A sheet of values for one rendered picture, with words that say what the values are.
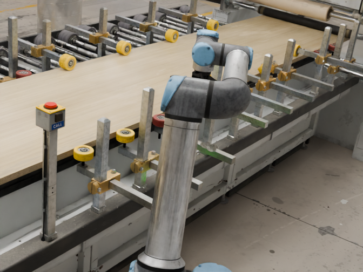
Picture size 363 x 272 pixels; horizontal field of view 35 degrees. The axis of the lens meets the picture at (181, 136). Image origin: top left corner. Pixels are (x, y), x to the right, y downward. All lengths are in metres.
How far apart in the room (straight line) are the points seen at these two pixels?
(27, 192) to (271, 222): 1.86
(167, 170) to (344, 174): 2.94
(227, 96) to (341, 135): 3.30
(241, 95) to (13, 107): 1.30
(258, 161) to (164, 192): 2.38
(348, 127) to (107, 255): 2.59
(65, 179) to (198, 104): 0.92
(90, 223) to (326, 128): 3.06
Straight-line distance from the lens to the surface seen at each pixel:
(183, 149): 1.73
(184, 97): 1.72
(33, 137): 2.47
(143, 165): 2.45
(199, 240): 3.48
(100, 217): 2.34
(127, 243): 3.10
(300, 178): 4.35
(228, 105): 1.73
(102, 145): 2.20
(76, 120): 2.64
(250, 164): 4.03
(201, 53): 2.27
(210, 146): 2.57
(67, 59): 3.19
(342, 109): 4.90
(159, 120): 2.69
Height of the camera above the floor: 2.01
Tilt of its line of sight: 25 degrees down
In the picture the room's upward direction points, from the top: 7 degrees clockwise
